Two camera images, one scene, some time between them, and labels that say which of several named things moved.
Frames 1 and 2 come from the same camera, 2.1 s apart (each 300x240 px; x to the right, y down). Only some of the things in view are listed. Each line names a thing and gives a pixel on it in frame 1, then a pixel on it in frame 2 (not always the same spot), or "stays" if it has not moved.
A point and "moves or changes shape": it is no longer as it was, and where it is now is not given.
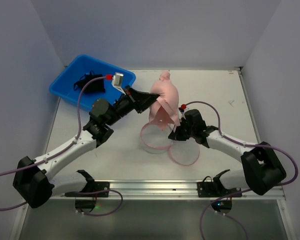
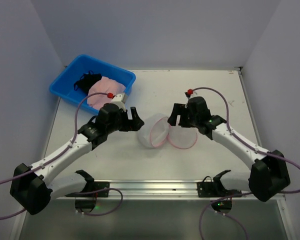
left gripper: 134,100 to 127,121
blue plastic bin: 63,84 stays
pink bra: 164,110 to 102,91
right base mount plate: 207,189 stays
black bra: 96,85 stays
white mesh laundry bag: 156,140 moves or changes shape
